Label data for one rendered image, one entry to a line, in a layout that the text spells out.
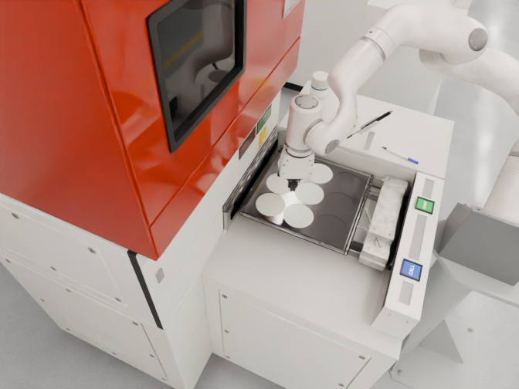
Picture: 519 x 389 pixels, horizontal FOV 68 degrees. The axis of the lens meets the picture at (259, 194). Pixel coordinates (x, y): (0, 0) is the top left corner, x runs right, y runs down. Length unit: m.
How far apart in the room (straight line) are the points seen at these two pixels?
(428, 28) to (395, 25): 0.08
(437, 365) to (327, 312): 1.06
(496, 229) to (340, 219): 0.44
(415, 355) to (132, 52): 1.92
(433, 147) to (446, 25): 0.56
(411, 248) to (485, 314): 1.26
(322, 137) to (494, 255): 0.68
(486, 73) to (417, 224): 0.47
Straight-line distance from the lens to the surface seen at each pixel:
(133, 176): 0.62
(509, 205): 1.35
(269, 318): 1.29
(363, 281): 1.29
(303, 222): 1.27
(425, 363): 2.17
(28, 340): 2.27
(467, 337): 2.32
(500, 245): 1.36
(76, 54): 0.51
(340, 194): 1.38
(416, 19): 1.15
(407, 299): 1.15
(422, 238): 1.28
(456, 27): 1.14
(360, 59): 1.08
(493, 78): 1.27
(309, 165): 1.15
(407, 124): 1.64
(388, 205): 1.42
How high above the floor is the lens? 1.91
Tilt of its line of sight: 49 degrees down
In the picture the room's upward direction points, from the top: 4 degrees clockwise
